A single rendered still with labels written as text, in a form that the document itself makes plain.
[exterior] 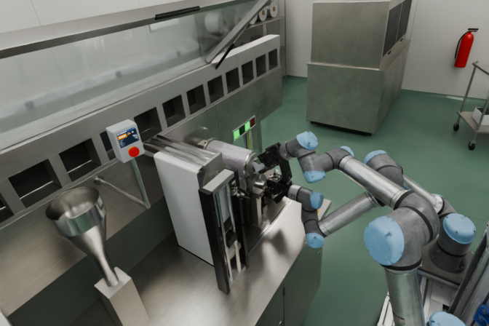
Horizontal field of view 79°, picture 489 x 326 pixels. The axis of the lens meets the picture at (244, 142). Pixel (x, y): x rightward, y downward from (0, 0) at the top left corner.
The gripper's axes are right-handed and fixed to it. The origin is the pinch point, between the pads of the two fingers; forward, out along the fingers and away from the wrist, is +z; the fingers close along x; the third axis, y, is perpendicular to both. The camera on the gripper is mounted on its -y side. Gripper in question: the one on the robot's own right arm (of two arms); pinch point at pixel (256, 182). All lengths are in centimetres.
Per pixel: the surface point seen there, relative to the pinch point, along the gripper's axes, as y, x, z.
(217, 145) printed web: 22.1, 7.8, 16.6
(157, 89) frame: 55, 24, 30
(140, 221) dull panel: 1, 51, 30
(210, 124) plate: 25.6, -3.6, 30.0
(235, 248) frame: -1.9, 38.8, -14.4
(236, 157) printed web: 20.7, 10.3, 3.3
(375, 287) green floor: -109, -51, -61
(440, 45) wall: -28, -444, -46
